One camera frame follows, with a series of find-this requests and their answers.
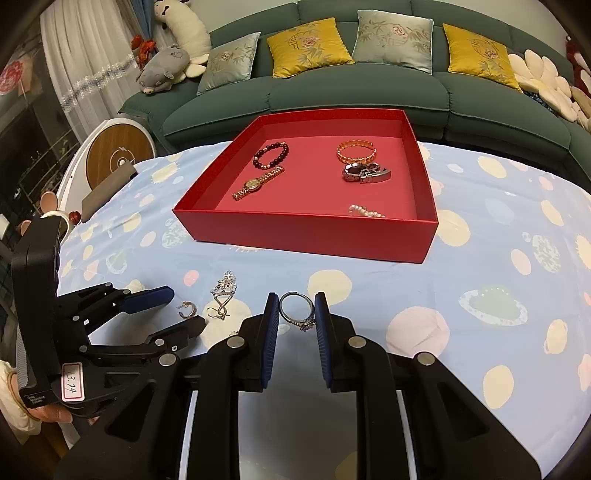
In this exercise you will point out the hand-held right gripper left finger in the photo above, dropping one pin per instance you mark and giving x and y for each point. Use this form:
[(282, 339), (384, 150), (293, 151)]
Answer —
[(268, 341)]

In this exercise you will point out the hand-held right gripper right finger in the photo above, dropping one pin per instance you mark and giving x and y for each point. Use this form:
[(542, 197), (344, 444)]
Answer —
[(324, 341)]

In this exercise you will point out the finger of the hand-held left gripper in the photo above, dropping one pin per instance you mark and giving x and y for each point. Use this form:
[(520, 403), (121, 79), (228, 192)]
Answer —
[(184, 328), (147, 297)]

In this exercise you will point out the gold hoop earring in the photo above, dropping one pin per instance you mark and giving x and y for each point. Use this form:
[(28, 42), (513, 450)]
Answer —
[(190, 313)]

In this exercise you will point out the gold wristwatch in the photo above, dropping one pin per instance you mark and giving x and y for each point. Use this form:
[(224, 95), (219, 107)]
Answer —
[(253, 184)]

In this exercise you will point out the red cardboard box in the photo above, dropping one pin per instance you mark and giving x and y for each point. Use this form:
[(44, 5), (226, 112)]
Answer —
[(323, 184)]

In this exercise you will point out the silver metal wristwatch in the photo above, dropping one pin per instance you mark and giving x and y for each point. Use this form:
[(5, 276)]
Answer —
[(364, 173)]

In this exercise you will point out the gold braided bangle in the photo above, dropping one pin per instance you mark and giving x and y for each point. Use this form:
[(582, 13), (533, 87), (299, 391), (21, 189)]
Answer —
[(344, 157)]

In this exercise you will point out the person's left hand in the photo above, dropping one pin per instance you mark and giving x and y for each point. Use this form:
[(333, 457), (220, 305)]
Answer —
[(46, 414)]

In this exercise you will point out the brown flat box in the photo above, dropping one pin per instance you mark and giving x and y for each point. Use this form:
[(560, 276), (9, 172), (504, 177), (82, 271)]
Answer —
[(108, 189)]

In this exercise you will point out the blue planet print tablecloth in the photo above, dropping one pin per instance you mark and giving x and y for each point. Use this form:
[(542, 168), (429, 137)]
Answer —
[(461, 286)]

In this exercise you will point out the white round device wooden disc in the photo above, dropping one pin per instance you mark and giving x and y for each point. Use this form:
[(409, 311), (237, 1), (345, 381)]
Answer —
[(115, 152)]

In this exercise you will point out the grey pig plush toy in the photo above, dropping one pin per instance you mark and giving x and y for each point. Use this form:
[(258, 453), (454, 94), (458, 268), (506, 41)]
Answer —
[(164, 69)]

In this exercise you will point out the white sheer curtain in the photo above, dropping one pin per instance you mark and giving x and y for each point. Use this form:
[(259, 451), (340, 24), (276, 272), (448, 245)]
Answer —
[(87, 69)]

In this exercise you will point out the dark green sofa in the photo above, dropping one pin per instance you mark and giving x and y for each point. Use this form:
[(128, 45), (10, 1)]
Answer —
[(323, 97)]

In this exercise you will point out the grey-green embroidered cushion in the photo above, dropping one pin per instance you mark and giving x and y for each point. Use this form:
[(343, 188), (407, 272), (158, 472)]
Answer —
[(228, 62), (395, 39)]

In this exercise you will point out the white plush toy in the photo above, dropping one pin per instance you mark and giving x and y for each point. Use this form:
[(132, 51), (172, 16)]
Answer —
[(184, 27)]

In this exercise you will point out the yellow embroidered cushion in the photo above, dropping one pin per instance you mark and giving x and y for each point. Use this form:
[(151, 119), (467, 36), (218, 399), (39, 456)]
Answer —
[(480, 57), (307, 48)]

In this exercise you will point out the cream flower-shaped cushion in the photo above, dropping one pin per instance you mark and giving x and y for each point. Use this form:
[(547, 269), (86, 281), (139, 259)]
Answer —
[(545, 78)]

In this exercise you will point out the red monkey plush toy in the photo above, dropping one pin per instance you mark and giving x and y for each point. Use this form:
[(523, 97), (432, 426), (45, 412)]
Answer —
[(579, 60)]

